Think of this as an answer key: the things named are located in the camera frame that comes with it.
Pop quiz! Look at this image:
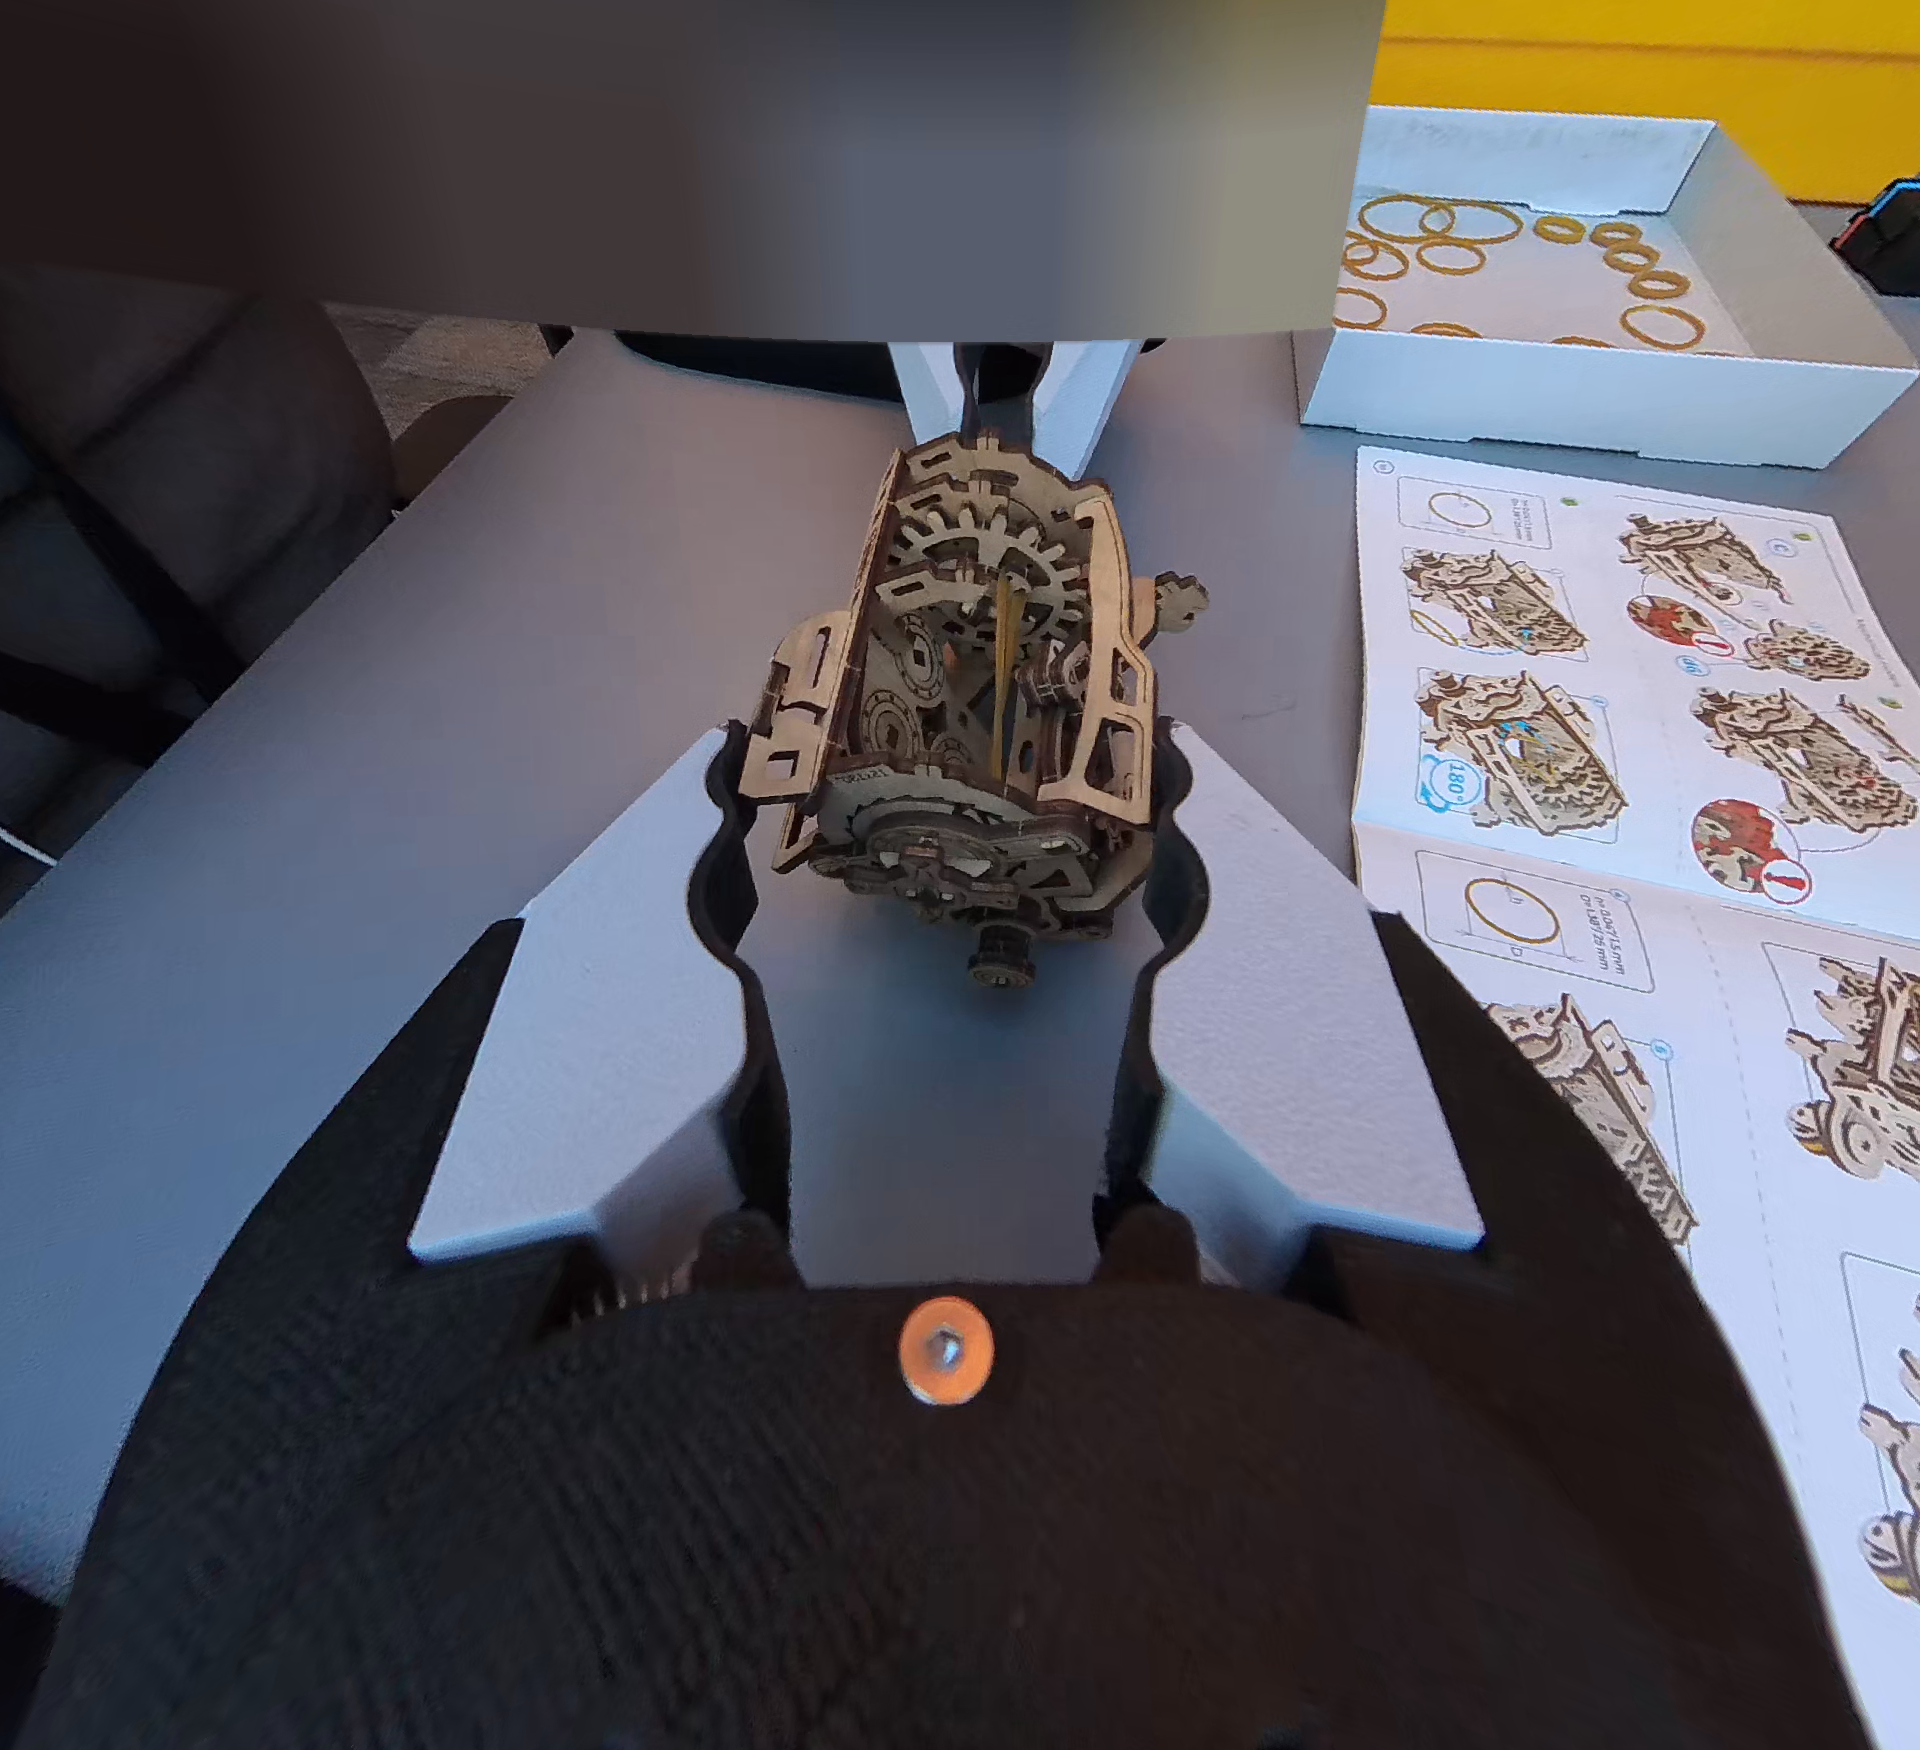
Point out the black strap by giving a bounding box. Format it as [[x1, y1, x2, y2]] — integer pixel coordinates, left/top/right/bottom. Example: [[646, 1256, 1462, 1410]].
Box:
[[0, 429, 248, 763]]

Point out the white instruction booklet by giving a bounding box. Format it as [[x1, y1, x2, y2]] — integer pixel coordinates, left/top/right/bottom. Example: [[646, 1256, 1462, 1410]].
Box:
[[1349, 446, 1920, 1750]]

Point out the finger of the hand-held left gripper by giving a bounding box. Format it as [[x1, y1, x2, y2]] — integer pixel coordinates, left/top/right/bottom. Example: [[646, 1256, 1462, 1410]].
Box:
[[885, 341, 974, 449], [1034, 341, 1149, 484]]

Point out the yellow plastic bin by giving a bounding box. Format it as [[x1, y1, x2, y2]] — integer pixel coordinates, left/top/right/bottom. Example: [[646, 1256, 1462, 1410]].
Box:
[[1367, 0, 1920, 207]]

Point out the white cardboard box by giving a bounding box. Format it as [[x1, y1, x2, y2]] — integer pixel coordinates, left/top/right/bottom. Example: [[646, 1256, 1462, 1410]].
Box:
[[1294, 105, 1920, 472]]

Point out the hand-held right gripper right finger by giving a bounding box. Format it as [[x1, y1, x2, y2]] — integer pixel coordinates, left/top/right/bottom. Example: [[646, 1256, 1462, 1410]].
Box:
[[1113, 720, 1490, 1290]]

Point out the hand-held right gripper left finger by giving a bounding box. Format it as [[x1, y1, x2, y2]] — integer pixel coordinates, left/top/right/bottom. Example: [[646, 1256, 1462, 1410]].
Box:
[[406, 721, 796, 1278]]

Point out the wooden mechanical model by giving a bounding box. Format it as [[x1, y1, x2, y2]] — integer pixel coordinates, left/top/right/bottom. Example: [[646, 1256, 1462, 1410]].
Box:
[[744, 428, 1211, 995]]

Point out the pile of rubber bands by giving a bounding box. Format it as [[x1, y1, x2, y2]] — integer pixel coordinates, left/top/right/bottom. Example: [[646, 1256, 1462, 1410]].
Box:
[[1331, 190, 1713, 354]]

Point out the black case blue red trim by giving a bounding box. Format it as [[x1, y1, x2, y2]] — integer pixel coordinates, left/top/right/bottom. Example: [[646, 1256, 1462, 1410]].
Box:
[[1833, 176, 1920, 301]]

